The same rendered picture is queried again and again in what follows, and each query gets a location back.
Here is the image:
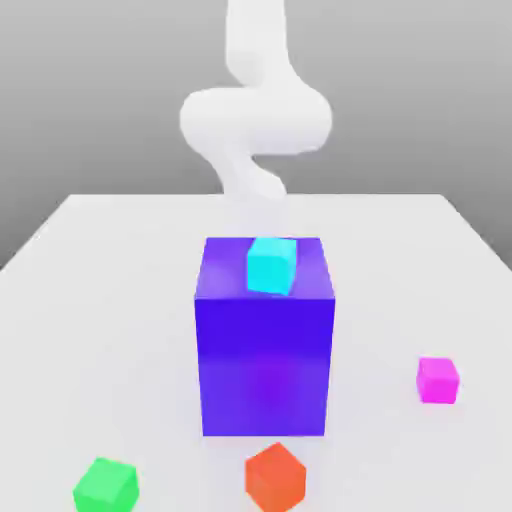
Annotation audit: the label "large purple box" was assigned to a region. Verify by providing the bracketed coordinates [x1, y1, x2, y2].
[193, 236, 336, 438]

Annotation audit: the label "small green cube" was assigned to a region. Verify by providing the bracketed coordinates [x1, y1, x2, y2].
[72, 456, 141, 512]

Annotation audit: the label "small cyan cube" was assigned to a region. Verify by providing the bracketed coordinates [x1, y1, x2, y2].
[246, 236, 298, 298]

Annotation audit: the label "small magenta cube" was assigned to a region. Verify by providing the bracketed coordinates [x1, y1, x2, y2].
[415, 356, 461, 406]

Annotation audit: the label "small orange cube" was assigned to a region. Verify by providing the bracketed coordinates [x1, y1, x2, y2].
[244, 441, 308, 512]

